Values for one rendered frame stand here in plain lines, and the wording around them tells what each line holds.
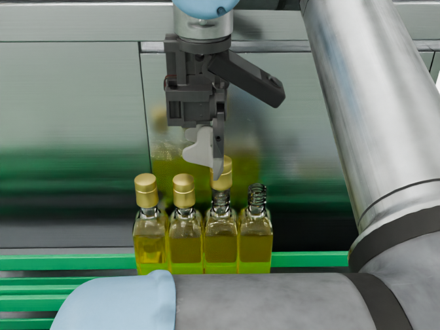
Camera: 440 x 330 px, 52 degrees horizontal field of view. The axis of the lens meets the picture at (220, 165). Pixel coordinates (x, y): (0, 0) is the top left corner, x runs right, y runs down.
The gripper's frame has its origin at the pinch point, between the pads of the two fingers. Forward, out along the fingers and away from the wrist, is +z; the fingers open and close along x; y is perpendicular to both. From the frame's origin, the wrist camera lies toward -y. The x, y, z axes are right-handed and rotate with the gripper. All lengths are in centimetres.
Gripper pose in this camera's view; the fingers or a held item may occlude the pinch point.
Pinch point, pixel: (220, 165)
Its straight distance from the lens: 69.5
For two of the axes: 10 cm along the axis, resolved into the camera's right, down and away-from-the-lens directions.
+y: -10.0, 0.1, -0.1
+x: 0.1, 5.5, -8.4
